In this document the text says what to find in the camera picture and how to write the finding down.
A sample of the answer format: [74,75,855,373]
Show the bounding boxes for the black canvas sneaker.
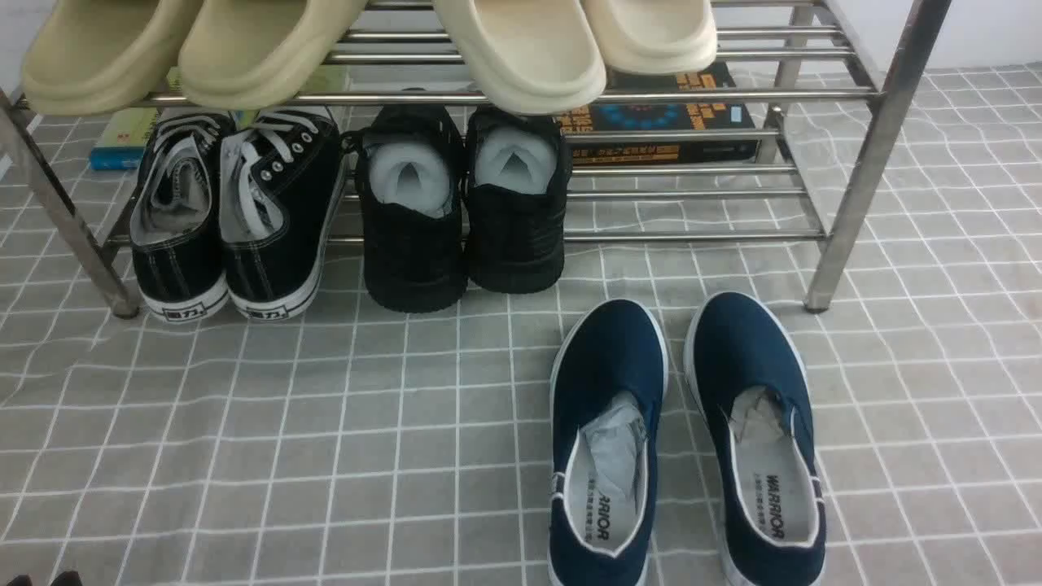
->
[218,107,349,322]
[128,108,237,324]

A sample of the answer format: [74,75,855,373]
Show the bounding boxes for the navy slip-on shoe left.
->
[547,298,669,585]

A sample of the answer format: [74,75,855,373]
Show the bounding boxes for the navy slip-on shoe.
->
[683,291,827,585]
[547,298,669,585]

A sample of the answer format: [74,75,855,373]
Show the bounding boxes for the black mesh shoe right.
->
[464,105,573,295]

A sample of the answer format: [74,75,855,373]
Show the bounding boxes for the black mesh shoe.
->
[464,105,573,295]
[344,104,466,314]

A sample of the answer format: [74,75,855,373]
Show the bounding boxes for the black mesh shoe left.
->
[344,104,466,314]

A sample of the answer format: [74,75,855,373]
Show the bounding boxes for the navy slip-on shoe right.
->
[683,291,827,585]

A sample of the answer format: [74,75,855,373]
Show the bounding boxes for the silver metal shoe rack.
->
[2,1,952,320]

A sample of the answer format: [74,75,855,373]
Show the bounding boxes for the grey checkered floor cloth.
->
[1,63,1041,585]

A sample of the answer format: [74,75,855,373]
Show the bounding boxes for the cream slipper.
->
[581,1,718,77]
[432,1,606,116]

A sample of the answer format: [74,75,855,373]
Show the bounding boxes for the black orange book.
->
[557,62,760,167]

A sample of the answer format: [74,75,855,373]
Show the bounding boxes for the cream slipper far right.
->
[581,1,718,77]

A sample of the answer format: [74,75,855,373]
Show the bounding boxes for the olive green slipper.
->
[178,1,367,111]
[21,1,202,116]

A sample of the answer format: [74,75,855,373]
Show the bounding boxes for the green blue book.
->
[88,64,351,172]

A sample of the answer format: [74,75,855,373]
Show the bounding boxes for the olive green slipper far left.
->
[21,1,202,116]

